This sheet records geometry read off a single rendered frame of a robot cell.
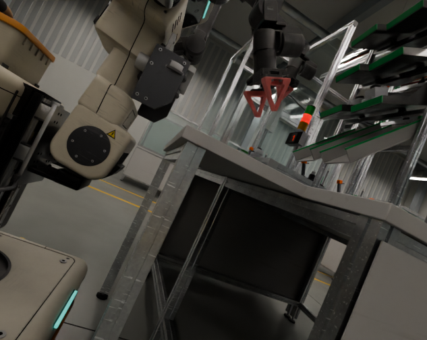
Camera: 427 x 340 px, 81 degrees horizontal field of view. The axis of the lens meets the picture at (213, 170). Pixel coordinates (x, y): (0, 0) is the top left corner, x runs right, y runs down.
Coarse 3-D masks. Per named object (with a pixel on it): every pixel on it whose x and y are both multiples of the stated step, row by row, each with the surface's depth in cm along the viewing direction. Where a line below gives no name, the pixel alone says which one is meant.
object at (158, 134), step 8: (160, 120) 594; (168, 120) 599; (176, 120) 603; (184, 120) 608; (152, 128) 591; (160, 128) 595; (168, 128) 600; (176, 128) 604; (144, 136) 588; (152, 136) 592; (160, 136) 596; (168, 136) 600; (144, 144) 589; (152, 144) 593; (160, 144) 597; (160, 152) 598
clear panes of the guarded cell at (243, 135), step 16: (240, 64) 204; (224, 80) 235; (240, 80) 250; (224, 96) 206; (272, 96) 262; (208, 112) 236; (224, 112) 248; (208, 128) 206; (224, 128) 249; (240, 128) 254; (256, 128) 259; (320, 128) 278; (240, 144) 255; (320, 160) 256
